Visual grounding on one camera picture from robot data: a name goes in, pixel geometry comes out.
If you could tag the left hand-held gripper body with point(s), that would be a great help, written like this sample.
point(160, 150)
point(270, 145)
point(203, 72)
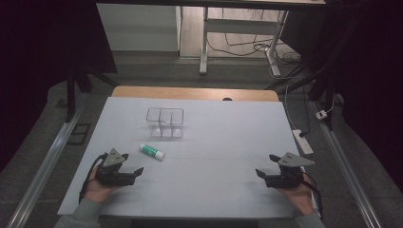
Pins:
point(111, 173)

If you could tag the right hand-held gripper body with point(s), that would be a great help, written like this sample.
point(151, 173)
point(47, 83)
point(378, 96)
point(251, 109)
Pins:
point(286, 175)

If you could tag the person's left hand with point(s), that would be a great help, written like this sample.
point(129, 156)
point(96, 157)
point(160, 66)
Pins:
point(100, 189)

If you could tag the person's right hand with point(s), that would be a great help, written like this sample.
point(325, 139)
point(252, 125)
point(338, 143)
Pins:
point(299, 198)

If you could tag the green and white glue stick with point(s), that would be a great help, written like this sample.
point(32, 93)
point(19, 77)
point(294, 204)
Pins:
point(152, 151)

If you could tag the white power strip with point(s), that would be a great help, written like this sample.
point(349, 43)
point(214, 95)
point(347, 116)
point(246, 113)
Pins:
point(302, 142)

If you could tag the clear plastic organizer box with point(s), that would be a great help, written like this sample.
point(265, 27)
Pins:
point(165, 122)

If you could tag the white board table cover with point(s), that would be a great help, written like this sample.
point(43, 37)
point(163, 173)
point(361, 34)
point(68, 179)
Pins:
point(206, 152)

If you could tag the small white adapter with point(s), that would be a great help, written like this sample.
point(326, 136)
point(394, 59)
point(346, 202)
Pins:
point(321, 114)

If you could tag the black metal stand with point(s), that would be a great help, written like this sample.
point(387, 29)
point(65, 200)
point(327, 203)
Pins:
point(76, 85)

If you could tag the dark curtain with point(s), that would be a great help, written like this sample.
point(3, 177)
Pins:
point(38, 63)
point(370, 79)

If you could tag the white cabinet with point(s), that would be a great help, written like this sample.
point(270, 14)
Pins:
point(139, 27)

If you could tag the black floor frame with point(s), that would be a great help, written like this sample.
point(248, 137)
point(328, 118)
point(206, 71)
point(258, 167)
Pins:
point(79, 134)

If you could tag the aluminium floor rail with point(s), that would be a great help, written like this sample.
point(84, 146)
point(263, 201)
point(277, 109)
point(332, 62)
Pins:
point(44, 164)
point(345, 171)

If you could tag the white desk frame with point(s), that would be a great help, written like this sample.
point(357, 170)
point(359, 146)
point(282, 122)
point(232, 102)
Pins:
point(240, 26)

